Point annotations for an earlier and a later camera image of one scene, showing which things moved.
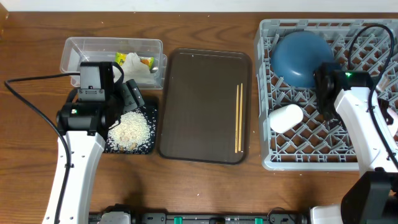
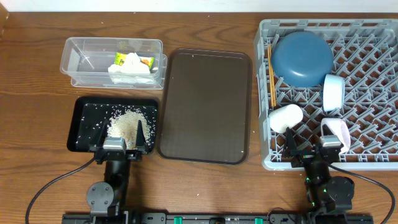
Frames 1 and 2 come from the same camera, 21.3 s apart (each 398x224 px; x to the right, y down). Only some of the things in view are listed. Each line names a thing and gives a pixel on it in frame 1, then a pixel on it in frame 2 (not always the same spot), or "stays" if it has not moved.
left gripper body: (125, 99) to (134, 158)
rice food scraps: (131, 133) stays
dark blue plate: (296, 56) stays
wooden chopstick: (240, 132) to (273, 82)
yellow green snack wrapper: (120, 58) stays
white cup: (286, 117) stays
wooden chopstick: (236, 129) to (270, 73)
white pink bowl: (392, 129) to (341, 129)
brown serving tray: (205, 106) stays
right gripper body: (323, 101) to (308, 158)
